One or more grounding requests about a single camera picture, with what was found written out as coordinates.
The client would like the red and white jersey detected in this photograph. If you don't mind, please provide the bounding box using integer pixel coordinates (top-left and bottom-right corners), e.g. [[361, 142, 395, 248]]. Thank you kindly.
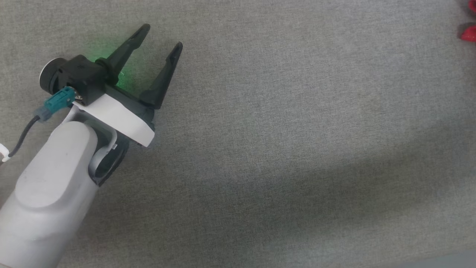
[[460, 0, 476, 42]]

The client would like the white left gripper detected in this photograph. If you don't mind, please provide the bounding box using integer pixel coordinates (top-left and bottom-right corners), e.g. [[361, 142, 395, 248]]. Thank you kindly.
[[73, 23, 184, 148]]

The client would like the grey fabric sofa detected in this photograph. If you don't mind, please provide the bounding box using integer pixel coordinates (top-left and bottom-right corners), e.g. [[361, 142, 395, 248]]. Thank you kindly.
[[0, 0, 476, 268]]

